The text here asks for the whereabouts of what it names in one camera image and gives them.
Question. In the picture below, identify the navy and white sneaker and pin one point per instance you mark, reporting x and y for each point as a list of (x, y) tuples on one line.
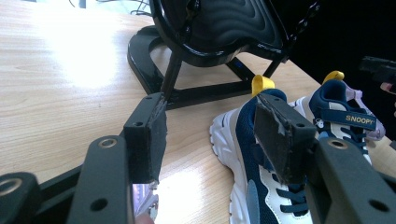
[(246, 124), (351, 118)]

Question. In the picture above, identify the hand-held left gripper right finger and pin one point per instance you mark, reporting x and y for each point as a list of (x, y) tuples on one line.
[(339, 186)]

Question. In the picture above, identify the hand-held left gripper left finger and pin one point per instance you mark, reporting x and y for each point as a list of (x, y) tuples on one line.
[(106, 174)]

